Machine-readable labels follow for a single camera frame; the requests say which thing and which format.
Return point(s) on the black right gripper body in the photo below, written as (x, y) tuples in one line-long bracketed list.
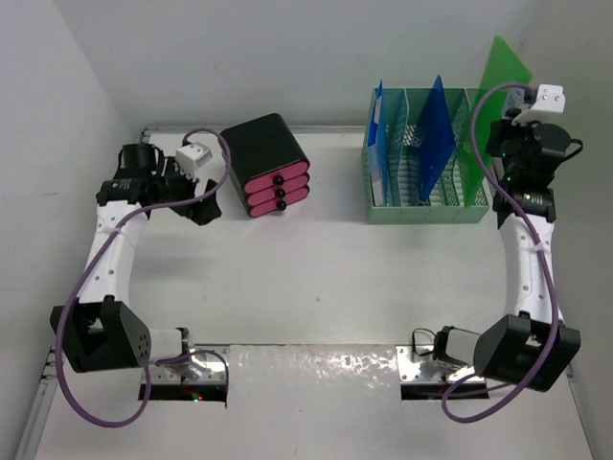
[(509, 141)]

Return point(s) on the pink top drawer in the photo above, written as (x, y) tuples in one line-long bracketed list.
[(275, 178)]

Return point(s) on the pink drawer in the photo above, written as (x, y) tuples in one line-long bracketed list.
[(277, 204), (274, 191), (275, 178)]

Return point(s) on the pink bottom drawer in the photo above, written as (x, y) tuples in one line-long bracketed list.
[(277, 204)]

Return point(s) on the green clip file folder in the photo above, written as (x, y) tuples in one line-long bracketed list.
[(503, 65)]

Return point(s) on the dark blue clipboard folder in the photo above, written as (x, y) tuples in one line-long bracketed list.
[(437, 139)]

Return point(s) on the light blue book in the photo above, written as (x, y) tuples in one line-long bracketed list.
[(377, 148)]

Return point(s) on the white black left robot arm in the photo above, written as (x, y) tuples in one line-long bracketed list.
[(101, 331)]

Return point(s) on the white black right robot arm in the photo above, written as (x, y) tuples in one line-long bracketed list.
[(530, 154)]

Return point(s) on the pink middle drawer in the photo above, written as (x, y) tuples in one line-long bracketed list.
[(274, 191)]

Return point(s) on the black drawer cabinet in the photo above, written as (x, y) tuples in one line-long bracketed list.
[(260, 146)]

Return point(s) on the mint green file rack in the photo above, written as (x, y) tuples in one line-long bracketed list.
[(446, 203)]

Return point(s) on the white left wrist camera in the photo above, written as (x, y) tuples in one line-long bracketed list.
[(190, 158)]

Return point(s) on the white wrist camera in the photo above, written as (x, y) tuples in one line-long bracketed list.
[(544, 106), (190, 158)]

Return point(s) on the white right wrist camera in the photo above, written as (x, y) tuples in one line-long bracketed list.
[(544, 106)]

